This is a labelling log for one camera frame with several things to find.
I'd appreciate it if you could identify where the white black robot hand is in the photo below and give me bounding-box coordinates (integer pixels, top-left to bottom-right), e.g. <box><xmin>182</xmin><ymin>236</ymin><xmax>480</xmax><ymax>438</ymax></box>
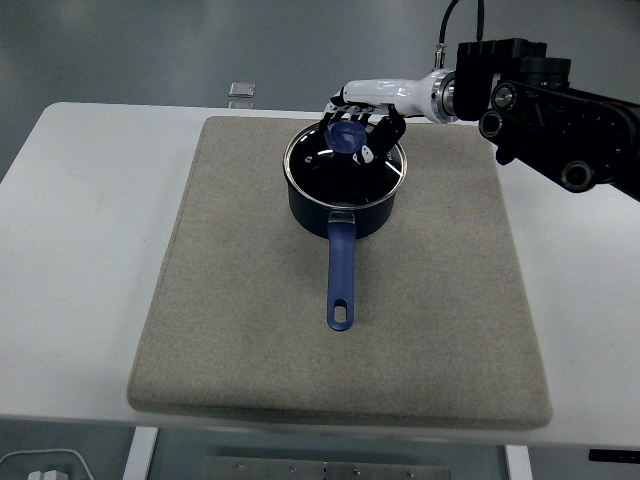
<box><xmin>319</xmin><ymin>71</ymin><xmax>437</xmax><ymax>167</ymax></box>

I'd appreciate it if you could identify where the black flat bar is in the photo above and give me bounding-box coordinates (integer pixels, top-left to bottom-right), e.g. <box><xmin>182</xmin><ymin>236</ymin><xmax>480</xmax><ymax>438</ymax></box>
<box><xmin>587</xmin><ymin>448</ymin><xmax>640</xmax><ymax>463</ymax></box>

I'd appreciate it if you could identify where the glass pot lid blue knob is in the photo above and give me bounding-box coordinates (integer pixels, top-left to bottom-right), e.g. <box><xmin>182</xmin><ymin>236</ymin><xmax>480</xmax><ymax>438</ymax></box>
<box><xmin>282</xmin><ymin>119</ymin><xmax>407</xmax><ymax>207</ymax></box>

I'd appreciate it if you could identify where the white table leg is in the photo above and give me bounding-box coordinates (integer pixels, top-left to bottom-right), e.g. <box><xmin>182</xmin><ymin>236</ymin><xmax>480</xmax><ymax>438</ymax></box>
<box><xmin>122</xmin><ymin>427</ymin><xmax>160</xmax><ymax>480</ymax></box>
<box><xmin>503</xmin><ymin>444</ymin><xmax>534</xmax><ymax>480</ymax></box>

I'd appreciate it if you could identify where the dark blue pot with handle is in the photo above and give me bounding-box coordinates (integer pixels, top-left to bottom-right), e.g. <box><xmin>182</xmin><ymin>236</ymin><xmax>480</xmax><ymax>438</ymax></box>
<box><xmin>285</xmin><ymin>167</ymin><xmax>401</xmax><ymax>332</ymax></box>

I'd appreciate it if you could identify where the grey metal plate with screws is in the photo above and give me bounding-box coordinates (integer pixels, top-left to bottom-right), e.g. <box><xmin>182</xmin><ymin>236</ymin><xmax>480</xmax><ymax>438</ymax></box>
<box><xmin>204</xmin><ymin>454</ymin><xmax>453</xmax><ymax>480</ymax></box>

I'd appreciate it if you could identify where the beige fabric mat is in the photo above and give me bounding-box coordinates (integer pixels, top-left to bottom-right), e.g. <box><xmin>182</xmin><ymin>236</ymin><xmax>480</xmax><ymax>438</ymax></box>
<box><xmin>125</xmin><ymin>115</ymin><xmax>553</xmax><ymax>430</ymax></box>

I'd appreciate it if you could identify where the white device with cord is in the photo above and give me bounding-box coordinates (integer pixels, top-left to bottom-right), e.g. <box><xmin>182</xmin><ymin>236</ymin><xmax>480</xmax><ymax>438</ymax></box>
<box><xmin>0</xmin><ymin>448</ymin><xmax>94</xmax><ymax>480</ymax></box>

